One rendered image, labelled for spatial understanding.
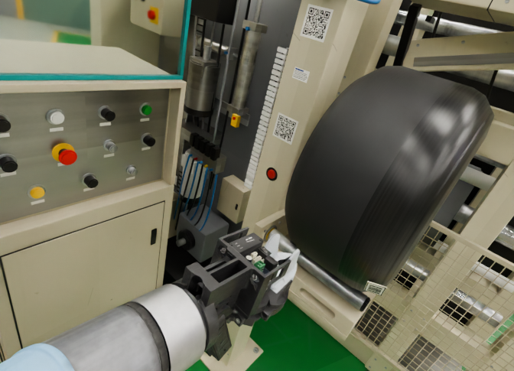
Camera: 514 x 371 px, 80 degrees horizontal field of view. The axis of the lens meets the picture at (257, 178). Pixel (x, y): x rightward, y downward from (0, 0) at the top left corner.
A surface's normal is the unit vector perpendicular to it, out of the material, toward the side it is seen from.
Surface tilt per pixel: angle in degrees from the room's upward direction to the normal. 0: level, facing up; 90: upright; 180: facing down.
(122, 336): 13
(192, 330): 44
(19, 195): 90
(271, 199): 90
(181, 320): 27
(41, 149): 90
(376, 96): 36
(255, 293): 83
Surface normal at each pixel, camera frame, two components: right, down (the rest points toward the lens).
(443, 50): -0.64, 0.24
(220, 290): 0.73, 0.47
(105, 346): 0.35, -0.84
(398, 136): -0.36, -0.34
